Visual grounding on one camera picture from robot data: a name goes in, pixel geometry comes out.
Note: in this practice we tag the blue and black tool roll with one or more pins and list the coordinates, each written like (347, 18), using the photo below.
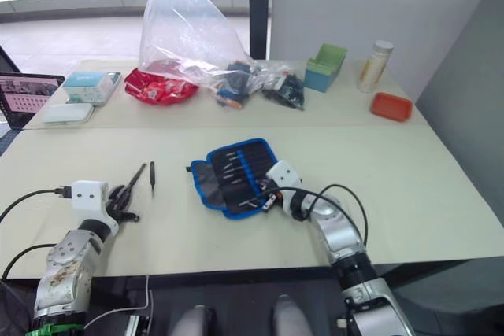
(220, 190)

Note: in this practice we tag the white flat case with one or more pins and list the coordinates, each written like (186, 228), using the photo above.
(67, 113)

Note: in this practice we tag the white and teal tissue box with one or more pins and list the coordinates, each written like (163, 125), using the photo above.
(88, 86)

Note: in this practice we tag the white cylindrical bottle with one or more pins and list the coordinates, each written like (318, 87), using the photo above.
(374, 68)

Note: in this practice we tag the bag of blue black items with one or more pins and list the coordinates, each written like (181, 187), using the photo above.
(236, 84)

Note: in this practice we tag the red snack package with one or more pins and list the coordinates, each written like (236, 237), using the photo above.
(159, 90)

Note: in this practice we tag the black door frame post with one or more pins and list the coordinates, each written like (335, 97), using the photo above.
(258, 9)

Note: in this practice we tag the green and blue box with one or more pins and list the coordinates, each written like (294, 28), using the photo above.
(321, 72)

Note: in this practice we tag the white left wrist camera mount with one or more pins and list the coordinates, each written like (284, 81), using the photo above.
(88, 196)

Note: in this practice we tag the clear plastic bag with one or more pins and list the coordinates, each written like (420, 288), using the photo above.
(185, 25)

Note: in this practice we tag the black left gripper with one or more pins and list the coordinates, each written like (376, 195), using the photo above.
(124, 216)

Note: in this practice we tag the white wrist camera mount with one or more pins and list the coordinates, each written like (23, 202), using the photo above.
(284, 174)
(88, 196)

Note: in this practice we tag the orange tray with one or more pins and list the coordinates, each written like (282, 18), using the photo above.
(390, 107)

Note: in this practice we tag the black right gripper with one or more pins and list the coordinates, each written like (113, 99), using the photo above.
(269, 190)

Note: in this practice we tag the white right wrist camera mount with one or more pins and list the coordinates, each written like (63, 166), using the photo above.
(284, 174)

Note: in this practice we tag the green connector block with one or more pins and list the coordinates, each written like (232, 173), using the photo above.
(59, 330)

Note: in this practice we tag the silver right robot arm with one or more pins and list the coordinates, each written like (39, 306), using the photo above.
(346, 241)

